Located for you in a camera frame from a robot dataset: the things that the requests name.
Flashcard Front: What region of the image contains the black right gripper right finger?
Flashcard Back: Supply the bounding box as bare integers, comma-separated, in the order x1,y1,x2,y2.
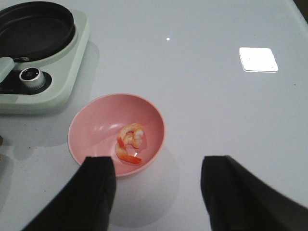
200,155,308,231

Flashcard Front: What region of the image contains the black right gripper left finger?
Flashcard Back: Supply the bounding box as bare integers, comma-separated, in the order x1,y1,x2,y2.
24,157,116,231

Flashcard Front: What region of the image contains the cooked shrimp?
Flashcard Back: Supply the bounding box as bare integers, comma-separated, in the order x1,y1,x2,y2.
115,143,142,164
117,123,144,148

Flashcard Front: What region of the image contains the pink plastic bowl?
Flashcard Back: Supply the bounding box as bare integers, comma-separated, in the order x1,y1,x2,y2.
68,93,166,178

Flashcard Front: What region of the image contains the mint green breakfast maker base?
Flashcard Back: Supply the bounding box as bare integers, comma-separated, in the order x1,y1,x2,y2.
0,9,90,114

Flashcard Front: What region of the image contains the right silver control knob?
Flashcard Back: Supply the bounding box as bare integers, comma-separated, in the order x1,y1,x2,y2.
19,67,46,90

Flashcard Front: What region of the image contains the black round frying pan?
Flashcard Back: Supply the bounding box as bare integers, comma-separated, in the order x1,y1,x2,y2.
0,1,75,63

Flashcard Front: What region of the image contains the mint green pan handle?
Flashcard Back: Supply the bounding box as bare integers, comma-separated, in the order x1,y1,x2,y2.
0,57,15,83

